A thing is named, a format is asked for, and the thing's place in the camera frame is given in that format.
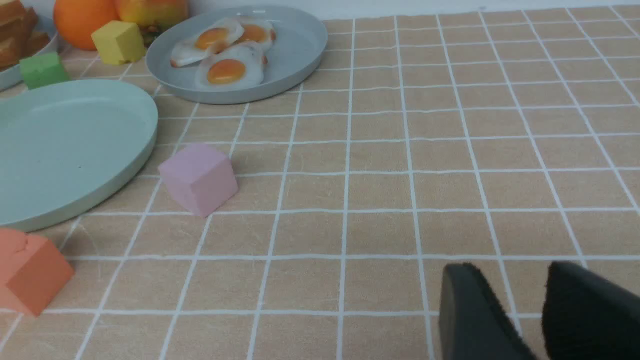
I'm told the lower toast slice on stack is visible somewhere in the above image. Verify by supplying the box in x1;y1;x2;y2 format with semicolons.
0;30;50;71

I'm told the fried egg toy back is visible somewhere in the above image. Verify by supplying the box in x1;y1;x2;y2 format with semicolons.
235;16;276;52

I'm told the fried egg toy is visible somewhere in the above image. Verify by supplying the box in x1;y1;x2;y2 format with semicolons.
235;16;276;52
169;17;245;68
194;41;268;92

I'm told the blue toast plate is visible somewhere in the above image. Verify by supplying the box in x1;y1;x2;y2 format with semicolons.
0;15;60;91

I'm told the orange foam cube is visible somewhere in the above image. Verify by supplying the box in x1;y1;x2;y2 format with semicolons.
0;227;74;317

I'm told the toast slice on stack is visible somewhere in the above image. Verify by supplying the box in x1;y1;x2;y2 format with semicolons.
0;0;39;67
0;30;50;71

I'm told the pink foam cube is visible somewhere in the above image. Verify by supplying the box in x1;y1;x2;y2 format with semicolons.
158;143;239;218

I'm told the green center plate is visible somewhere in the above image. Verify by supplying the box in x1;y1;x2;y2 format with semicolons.
0;79;159;232

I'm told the yellow foam cube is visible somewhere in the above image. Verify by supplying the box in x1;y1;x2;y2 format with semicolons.
91;20;147;66

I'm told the orange fruit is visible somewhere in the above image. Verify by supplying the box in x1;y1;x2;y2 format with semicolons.
53;0;119;51

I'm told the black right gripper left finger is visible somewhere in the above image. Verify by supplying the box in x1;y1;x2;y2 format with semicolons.
439;263;537;360

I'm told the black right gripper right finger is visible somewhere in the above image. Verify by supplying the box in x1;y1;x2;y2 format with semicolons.
542;260;640;360

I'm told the green foam cube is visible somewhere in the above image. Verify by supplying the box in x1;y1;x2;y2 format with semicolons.
19;52;71;90

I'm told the blue egg plate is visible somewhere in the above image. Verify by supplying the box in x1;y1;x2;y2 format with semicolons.
145;4;329;105

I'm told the red yellow apple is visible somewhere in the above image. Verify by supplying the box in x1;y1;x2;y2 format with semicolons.
114;0;190;30

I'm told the fried egg toy front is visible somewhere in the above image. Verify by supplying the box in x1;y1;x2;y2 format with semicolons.
194;41;268;92

